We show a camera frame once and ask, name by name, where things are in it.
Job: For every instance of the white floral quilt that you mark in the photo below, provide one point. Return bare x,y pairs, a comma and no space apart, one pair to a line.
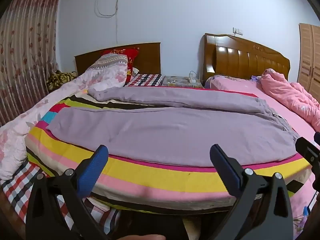
30,120

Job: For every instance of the white wall socket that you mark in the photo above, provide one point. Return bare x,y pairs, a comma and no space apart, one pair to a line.
238,31

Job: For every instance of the plaid bed sheet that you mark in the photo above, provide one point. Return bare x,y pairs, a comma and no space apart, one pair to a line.
17,192

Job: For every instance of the purple pants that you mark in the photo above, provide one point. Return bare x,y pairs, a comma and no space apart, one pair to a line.
162,130

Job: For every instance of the white power strip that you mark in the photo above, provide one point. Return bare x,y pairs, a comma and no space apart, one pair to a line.
193,80

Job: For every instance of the floral pleated curtain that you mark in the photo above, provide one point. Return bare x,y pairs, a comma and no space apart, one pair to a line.
25,55

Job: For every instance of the nightstand with floral cover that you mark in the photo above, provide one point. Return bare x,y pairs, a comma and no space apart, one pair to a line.
180,82

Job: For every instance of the light wooden wardrobe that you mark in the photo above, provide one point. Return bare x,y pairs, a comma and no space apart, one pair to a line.
310,55

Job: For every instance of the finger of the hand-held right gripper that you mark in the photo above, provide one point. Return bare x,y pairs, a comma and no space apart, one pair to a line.
308,152

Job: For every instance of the carved glossy wooden headboard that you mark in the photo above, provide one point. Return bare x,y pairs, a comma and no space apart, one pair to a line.
250,62

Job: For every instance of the pink quilt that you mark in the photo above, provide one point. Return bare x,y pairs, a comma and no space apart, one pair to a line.
282,90

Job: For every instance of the flat dark wooden headboard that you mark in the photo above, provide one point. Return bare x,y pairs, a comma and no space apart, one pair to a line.
150,57

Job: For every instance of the red pillow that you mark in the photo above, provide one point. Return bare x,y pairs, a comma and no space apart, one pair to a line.
131,57

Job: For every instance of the person's left hand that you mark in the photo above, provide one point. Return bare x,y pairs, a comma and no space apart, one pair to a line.
142,237

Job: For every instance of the pink bed sheet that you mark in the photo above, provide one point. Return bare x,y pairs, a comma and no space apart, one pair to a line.
240,87

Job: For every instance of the brown yellow patterned blanket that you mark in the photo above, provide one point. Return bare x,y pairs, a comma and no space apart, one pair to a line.
60,78

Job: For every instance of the striped colourful blanket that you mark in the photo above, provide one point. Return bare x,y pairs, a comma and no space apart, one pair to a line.
150,177

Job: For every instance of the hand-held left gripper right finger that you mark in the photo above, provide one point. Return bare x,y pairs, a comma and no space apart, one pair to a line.
221,162

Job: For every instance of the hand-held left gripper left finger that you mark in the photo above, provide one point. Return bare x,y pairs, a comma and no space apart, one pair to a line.
96,165

